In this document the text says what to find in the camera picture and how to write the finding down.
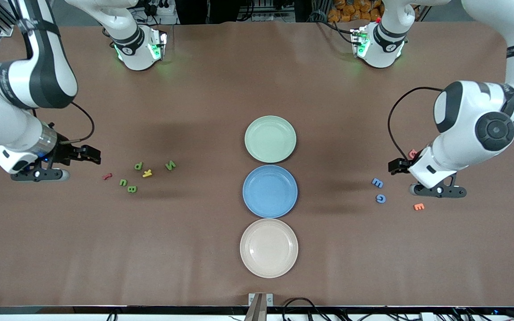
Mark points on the green foam letter B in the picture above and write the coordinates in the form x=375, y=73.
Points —
x=132, y=189

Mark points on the blue foam capital G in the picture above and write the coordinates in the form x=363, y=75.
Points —
x=377, y=199

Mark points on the green foam letter P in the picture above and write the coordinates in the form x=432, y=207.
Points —
x=138, y=166

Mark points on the blue plate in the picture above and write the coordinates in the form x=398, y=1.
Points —
x=270, y=191

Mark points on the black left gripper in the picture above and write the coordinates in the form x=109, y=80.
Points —
x=400, y=166

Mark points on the beige plate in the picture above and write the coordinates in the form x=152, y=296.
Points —
x=269, y=248

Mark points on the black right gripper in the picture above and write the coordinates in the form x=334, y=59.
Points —
x=66, y=152

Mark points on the pink foam letter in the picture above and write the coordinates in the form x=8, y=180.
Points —
x=413, y=154

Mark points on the brown table mat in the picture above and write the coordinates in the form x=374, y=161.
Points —
x=105, y=249

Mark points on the light green plate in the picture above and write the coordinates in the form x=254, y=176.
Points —
x=270, y=139

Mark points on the green foam letter N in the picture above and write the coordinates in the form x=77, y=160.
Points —
x=171, y=165

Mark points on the orange foam letter E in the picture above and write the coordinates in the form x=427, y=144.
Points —
x=419, y=206

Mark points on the arm base connector panel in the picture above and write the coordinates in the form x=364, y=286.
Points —
x=359, y=42
x=158, y=44

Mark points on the red foam letter I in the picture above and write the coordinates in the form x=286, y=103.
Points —
x=107, y=176

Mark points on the yellow foam letter k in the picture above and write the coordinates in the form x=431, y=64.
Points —
x=147, y=173

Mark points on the white power strip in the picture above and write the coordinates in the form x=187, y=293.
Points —
x=167, y=18
x=270, y=17

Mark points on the pile of orange fruits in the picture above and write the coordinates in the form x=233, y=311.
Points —
x=350, y=11

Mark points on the blue foam letter E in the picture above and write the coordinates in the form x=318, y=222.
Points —
x=377, y=182

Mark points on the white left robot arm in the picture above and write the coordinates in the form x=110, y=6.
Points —
x=462, y=116

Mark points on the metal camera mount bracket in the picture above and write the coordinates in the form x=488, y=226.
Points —
x=257, y=307

